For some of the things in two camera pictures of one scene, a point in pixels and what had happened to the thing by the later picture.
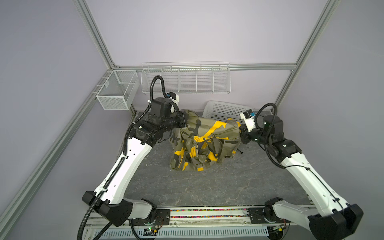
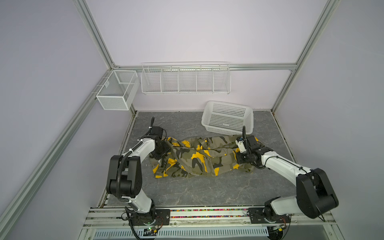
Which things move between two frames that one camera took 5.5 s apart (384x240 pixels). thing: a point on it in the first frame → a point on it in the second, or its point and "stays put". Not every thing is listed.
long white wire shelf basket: x=204 y=77 stays put
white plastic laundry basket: x=222 y=109 stays put
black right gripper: x=245 y=134 → x=239 y=159
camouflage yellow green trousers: x=203 y=142 → x=201 y=156
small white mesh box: x=119 y=90 stays put
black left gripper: x=182 y=119 → x=167 y=149
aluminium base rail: x=231 y=223 stays put
